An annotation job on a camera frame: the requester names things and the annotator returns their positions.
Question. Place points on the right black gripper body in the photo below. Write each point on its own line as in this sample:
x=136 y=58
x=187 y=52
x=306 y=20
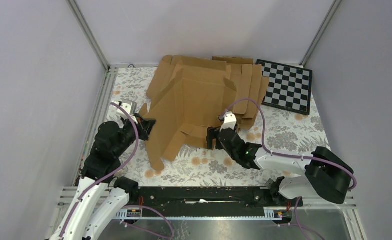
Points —
x=213 y=134

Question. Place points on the stack of flat cardboard blanks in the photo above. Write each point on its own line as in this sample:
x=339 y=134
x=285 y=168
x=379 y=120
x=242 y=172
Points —
x=247 y=76

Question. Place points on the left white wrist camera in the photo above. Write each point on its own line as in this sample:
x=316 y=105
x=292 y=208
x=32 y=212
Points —
x=128 y=106

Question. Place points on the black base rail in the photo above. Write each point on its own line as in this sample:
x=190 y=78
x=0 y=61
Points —
x=211 y=202

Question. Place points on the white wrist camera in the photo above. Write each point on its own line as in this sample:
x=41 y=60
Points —
x=128 y=106
x=229 y=121

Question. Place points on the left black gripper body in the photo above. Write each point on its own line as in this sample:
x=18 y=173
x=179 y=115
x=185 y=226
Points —
x=142 y=132

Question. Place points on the black white checkerboard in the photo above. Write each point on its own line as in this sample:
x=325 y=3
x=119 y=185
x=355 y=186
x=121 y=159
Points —
x=290 y=87

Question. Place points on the brown cardboard box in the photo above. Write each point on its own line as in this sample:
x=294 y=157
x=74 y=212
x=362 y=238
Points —
x=185 y=109

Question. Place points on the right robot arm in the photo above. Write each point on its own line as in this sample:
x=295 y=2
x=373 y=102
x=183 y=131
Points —
x=320 y=173

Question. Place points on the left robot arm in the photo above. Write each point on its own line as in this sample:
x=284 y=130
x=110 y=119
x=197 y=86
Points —
x=82 y=221

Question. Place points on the floral table mat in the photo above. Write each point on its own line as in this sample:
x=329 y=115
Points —
x=194 y=167

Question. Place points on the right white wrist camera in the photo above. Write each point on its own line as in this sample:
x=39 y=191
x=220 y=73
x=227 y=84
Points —
x=229 y=121

